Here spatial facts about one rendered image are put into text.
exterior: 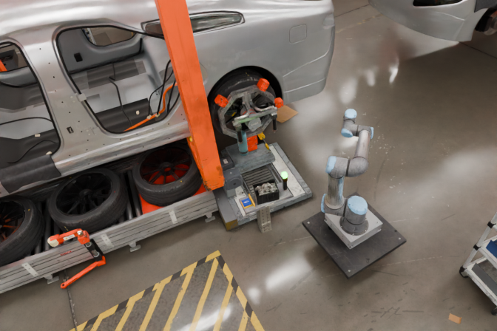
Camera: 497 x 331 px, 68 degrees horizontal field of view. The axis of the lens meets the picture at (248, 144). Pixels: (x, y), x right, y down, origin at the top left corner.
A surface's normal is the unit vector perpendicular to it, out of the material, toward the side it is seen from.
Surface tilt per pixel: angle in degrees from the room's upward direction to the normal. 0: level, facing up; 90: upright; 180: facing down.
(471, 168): 0
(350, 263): 0
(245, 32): 81
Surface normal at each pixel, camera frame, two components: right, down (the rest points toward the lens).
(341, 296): -0.09, -0.72
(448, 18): -0.37, 0.67
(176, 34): 0.37, 0.62
